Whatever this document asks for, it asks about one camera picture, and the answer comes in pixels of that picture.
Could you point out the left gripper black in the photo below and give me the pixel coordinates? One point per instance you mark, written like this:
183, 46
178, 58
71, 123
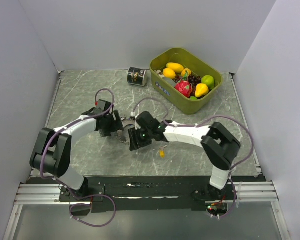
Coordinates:
116, 124

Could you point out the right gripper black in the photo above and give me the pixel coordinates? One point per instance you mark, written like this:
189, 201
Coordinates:
134, 133

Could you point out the round metal key ring disc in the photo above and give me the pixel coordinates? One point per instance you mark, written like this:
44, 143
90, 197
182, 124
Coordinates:
123, 135

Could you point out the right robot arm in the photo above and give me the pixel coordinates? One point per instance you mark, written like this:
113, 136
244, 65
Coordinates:
219, 144

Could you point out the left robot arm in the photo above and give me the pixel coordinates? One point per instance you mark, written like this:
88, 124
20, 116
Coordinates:
51, 155

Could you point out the yellow tag key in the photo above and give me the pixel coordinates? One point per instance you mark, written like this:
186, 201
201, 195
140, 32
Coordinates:
162, 151

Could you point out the black printed paper cup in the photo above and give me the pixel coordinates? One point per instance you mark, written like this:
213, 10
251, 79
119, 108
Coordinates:
137, 76

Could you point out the green plastic bin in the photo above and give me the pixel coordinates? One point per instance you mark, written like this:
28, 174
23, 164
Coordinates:
165, 86

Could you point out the red dragon fruit toy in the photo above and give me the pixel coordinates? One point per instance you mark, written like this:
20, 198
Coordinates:
184, 88

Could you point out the yellow lemon toy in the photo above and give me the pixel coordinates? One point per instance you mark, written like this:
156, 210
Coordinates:
169, 73

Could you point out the orange fruit toy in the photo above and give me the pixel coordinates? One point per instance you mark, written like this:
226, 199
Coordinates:
186, 72

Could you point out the dark grapes toy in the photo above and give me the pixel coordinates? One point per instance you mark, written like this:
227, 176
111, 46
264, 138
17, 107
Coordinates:
193, 80

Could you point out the yellow pear toy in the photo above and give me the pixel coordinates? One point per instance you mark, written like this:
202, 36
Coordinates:
201, 90

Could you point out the yellow mango toy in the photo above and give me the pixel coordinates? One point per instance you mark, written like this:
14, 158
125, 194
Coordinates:
176, 67

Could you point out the green apple toy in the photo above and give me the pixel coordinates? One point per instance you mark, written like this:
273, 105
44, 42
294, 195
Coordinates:
209, 81

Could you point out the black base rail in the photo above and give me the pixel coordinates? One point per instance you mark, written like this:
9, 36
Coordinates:
137, 193

